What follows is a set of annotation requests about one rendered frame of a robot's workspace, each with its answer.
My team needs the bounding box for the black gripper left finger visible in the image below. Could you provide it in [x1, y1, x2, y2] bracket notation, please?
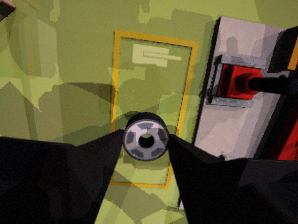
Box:
[0, 129, 124, 224]

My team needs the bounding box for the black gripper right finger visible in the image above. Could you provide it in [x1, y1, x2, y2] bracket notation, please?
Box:
[168, 134, 298, 224]

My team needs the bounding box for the orange rectangular outline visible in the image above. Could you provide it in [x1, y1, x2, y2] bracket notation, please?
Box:
[109, 29, 199, 189]

